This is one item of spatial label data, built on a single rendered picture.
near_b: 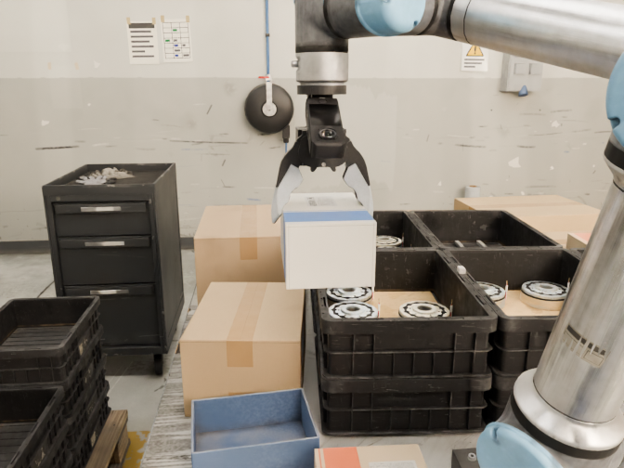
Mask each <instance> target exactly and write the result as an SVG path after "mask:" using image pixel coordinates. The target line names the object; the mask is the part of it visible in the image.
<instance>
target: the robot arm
mask: <svg viewBox="0 0 624 468"><path fill-rule="evenodd" d="M293 3H294V14H295V57H296V59H297V60H292V62H291V66H292V67H293V68H297V70H296V71H295V73H296V82H298V83H300V85H298V86H297V95H306V96H307V99H306V102H305V120H306V126H295V141H294V143H293V146H292V147H291V148H290V149H289V150H288V151H287V152H286V153H285V154H284V156H283V158H282V160H281V162H280V165H279V173H278V179H277V184H276V187H275V190H274V195H273V200H272V204H271V218H272V223H273V224H275V223H276V222H277V221H278V219H279V218H280V216H281V215H282V208H283V207H284V205H285V204H286V203H287V202H288V201H289V200H290V195H291V193H292V192H293V190H294V189H297V188H298V187H299V186H300V184H301V183H302V181H303V177H302V175H301V173H300V170H299V166H308V167H310V171H311V172H315V170H316V169H317V167H330V168H331V170H332V171H333V172H335V171H336V167H338V166H340V165H342V164H344V166H345V170H344V174H343V180H344V182H345V183H346V185H347V186H348V187H350V188H352V189H353V190H354V191H355V196H356V198H357V200H358V201H359V202H360V203H361V205H362V206H364V207H365V209H366V210H367V211H368V212H369V214H370V215H371V216H372V217H373V201H372V195H371V184H370V179H369V174H368V169H367V165H366V163H365V160H364V158H363V157H362V155H361V154H360V152H359V151H358V150H357V149H356V148H355V147H354V145H353V143H352V141H351V140H350V138H349V137H347V136H346V129H344V128H343V123H342V118H341V113H340V109H339V103H338V100H337V98H333V95H346V85H345V83H346V82H347V81H348V60H349V53H348V41H349V39H354V38H364V37H379V36H382V37H392V36H424V35H431V36H437V37H441V38H446V39H449V40H453V41H458V42H461V43H465V44H468V45H472V46H479V47H483V48H486V49H490V50H494V51H498V52H501V53H505V54H509V55H513V56H517V57H520V58H524V59H531V60H535V61H538V62H542V63H546V64H550V65H553V66H557V67H561V68H565V69H569V70H572V71H576V72H583V73H587V74H590V75H594V76H598V77H602V78H605V79H609V81H608V85H607V89H606V96H605V109H606V115H607V119H608V120H610V123H611V126H612V131H611V134H610V137H609V139H608V142H607V144H606V147H605V149H604V154H603V158H604V161H605V162H606V164H607V166H608V168H609V169H610V171H611V173H612V174H613V180H612V183H611V185H610V188H609V190H608V192H607V194H606V197H605V199H604V203H603V206H602V208H601V211H600V213H599V215H598V217H597V220H596V222H595V225H594V227H593V230H592V232H591V235H590V238H589V240H588V243H587V245H586V248H585V250H584V253H583V255H582V256H581V259H580V261H579V264H578V268H577V270H576V273H575V275H574V278H573V279H572V282H571V284H570V287H569V289H568V292H567V294H566V297H565V300H564V302H563V305H562V307H561V310H560V312H559V315H558V317H557V320H556V321H555V324H554V326H553V329H552V333H551V335H550V337H549V340H548V342H547V344H546V346H545V349H544V351H543V354H542V356H541V359H540V361H539V365H538V367H537V368H536V369H532V370H527V371H525V372H523V373H522V374H521V375H520V376H519V377H518V379H517V380H516V382H515V384H514V386H513V391H512V393H511V394H510V397H509V400H508V402H507V405H506V407H505V410H504V412H503V413H502V415H501V416H500V417H499V419H498V420H497V421H495V422H492V423H490V424H488V425H487V426H486V428H485V430H484V431H483V432H482V433H481V435H480V436H479V437H478V439H477V443H476V456H477V459H478V463H479V466H480V468H624V5H620V4H613V3H607V2H601V1H595V0H293Z"/></svg>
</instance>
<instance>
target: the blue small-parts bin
mask: <svg viewBox="0 0 624 468"><path fill-rule="evenodd" d="M315 449H319V432H318V429H317V426H316V425H315V422H314V419H313V416H312V413H311V410H310V408H309V406H308V403H307V400H306V395H305V393H304V390H303V388H296V389H288V390H279V391H271V392H262V393H253V394H245V395H236V396H220V397H211V398H203V399H194V400H191V465H192V468H314V464H315Z"/></svg>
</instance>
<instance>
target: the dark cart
mask: <svg viewBox="0 0 624 468"><path fill-rule="evenodd" d="M113 167H115V168H116V169H117V170H121V169H124V170H127V171H130V172H132V173H133V174H132V176H134V177H129V178H123V179H117V180H115V181H116V182H115V183H113V184H104V185H82V184H78V183H76V182H75V181H76V177H79V176H85V177H88V176H90V175H91V174H92V173H93V174H94V173H95V171H96V170H99V172H100V173H101V171H102V170H103V169H106V168H111V169H113ZM42 192H43V199H44V206H45V219H46V226H47V234H48V240H49V248H50V254H51V262H52V268H53V276H54V283H55V290H56V297H65V296H93V295H96V296H99V299H100V305H99V306H98V308H97V312H99V313H100V315H99V316H98V323H99V324H102V326H103V334H102V336H101V337H100V340H101V341H102V342H103V345H102V346H101V347H102V352H103V353H105V354H106V357H113V356H135V355H153V357H154V362H153V365H154V368H155V373H156V374H161V373H163V354H167V353H168V351H169V348H170V345H171V343H172V340H173V337H174V334H175V331H176V326H177V323H178V321H179V318H180V315H181V312H182V309H183V306H184V304H185V296H184V282H183V268H182V254H181V240H180V226H179V212H178V198H177V183H176V163H175V162H164V163H92V164H85V165H83V166H81V167H79V168H77V169H75V170H73V171H71V172H69V173H68V174H66V175H63V176H61V177H59V178H57V179H54V180H52V181H50V182H48V183H46V184H44V185H43V186H42Z"/></svg>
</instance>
